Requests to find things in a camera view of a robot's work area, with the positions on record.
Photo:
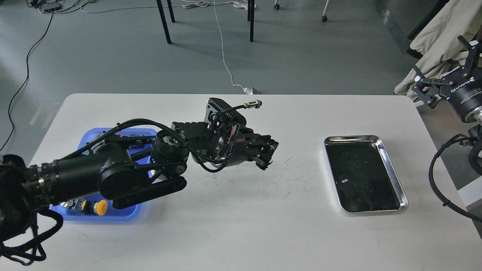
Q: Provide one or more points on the orange grey contact block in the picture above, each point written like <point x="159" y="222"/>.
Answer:
<point x="71" y="205"/>

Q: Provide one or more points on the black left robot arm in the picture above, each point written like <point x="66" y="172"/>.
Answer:
<point x="134" y="162"/>

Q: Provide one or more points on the yellow push button switch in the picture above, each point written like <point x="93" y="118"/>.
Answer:
<point x="95" y="207"/>

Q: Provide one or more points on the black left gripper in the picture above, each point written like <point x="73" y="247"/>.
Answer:
<point x="251" y="146"/>

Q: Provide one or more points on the blue plastic tray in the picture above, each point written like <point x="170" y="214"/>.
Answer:
<point x="113" y="214"/>

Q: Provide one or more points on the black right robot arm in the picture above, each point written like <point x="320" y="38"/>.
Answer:
<point x="474" y="138"/>

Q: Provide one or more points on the white power adapter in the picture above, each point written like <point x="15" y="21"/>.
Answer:
<point x="251" y="91"/>

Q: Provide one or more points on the black table leg left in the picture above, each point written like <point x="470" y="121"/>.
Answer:
<point x="164" y="19"/>

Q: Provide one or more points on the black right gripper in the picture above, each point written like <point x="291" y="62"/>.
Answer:
<point x="465" y="94"/>

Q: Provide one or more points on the silver metal tray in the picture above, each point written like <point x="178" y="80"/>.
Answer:
<point x="364" y="177"/>

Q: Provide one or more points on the black table leg right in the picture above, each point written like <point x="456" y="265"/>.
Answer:
<point x="251" y="18"/>

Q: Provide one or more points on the beige cloth on chair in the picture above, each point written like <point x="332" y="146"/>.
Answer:
<point x="438" y="42"/>

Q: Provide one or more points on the black table leg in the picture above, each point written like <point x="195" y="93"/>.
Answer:
<point x="164" y="19"/>
<point x="251" y="18"/>

